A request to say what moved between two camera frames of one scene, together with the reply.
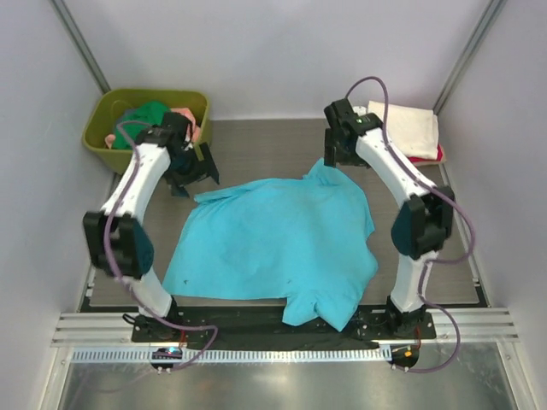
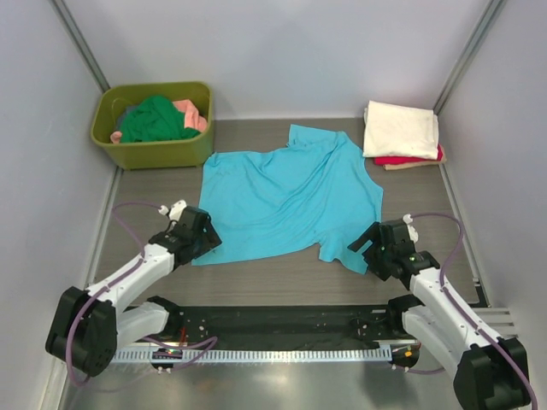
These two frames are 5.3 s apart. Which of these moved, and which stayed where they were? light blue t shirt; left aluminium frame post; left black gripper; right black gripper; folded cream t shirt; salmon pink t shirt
Moved: light blue t shirt; salmon pink t shirt; left black gripper; right black gripper
Stayed: left aluminium frame post; folded cream t shirt
